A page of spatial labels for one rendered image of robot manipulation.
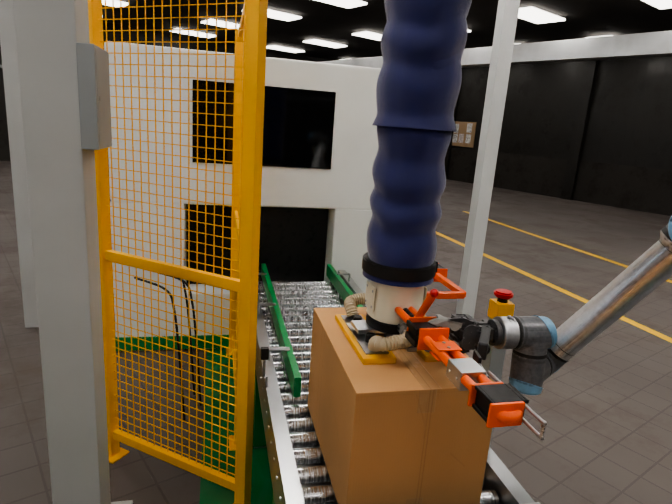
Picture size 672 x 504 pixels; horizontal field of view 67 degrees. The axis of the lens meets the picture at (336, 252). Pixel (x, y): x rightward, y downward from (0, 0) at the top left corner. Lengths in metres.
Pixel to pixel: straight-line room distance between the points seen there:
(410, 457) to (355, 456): 0.16
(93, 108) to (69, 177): 0.22
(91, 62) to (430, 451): 1.45
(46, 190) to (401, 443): 1.28
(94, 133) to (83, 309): 0.57
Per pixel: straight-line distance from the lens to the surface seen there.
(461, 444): 1.51
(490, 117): 4.37
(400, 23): 1.45
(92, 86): 1.70
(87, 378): 1.95
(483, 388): 1.10
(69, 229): 1.78
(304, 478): 1.71
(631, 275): 1.54
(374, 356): 1.46
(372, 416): 1.36
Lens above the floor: 1.59
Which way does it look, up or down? 14 degrees down
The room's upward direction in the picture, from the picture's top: 4 degrees clockwise
